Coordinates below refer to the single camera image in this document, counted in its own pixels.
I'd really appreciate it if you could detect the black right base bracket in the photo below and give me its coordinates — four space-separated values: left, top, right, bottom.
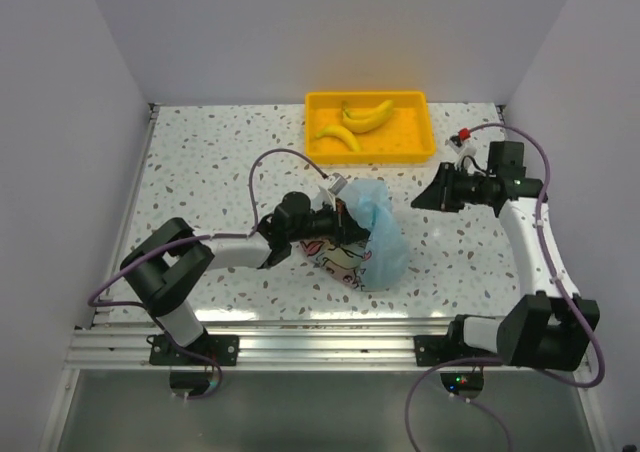
413 315 497 367

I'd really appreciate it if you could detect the light blue plastic bag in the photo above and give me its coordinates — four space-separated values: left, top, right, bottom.
300 179 410 292

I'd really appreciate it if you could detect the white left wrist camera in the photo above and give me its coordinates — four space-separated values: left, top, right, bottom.
319 173 348 209

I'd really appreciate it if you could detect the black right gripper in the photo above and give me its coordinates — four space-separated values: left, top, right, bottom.
410 162 494 213

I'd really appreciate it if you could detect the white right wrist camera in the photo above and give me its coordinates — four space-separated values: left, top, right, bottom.
445 128 477 159

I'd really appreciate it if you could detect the single yellow fake banana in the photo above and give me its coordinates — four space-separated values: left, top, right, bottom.
314 125 362 152

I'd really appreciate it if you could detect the yellow plastic tray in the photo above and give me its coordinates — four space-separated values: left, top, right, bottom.
305 90 436 165

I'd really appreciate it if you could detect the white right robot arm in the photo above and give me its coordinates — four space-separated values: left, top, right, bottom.
411 136 600 372

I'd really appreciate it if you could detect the black left base bracket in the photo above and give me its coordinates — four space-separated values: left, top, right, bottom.
146 334 240 367

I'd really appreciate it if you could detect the aluminium mounting rail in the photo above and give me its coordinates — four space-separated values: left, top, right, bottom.
64 318 449 372

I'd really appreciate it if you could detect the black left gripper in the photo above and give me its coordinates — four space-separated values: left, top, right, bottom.
288 198 372 248

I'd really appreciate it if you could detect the black base bracket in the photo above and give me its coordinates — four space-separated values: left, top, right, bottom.
413 315 497 367
146 334 240 367

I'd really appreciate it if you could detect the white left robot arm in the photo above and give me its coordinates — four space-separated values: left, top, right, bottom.
120 192 370 365

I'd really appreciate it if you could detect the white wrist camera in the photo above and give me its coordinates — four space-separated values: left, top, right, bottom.
445 128 477 159
319 173 348 209

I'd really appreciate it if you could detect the yellow fake banana bunch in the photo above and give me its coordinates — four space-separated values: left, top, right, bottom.
342 100 395 134

